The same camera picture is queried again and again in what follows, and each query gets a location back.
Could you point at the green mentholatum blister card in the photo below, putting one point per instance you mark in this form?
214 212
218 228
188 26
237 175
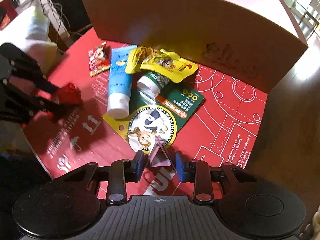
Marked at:
162 116

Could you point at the brown cardboard box white inside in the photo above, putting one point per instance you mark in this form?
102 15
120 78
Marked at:
255 41

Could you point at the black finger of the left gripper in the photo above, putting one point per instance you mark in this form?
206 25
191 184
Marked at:
29 69
40 104

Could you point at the blue cream tube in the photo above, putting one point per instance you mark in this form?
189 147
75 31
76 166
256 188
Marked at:
119 83

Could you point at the red white candy packet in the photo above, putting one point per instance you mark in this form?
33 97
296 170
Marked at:
99 59

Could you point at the white cloth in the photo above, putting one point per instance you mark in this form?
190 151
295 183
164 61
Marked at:
29 32

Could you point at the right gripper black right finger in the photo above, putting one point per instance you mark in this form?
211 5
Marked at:
196 172

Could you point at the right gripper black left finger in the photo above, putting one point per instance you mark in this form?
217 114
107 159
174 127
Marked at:
122 172

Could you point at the red candy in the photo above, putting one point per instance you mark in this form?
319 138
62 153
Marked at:
65 99

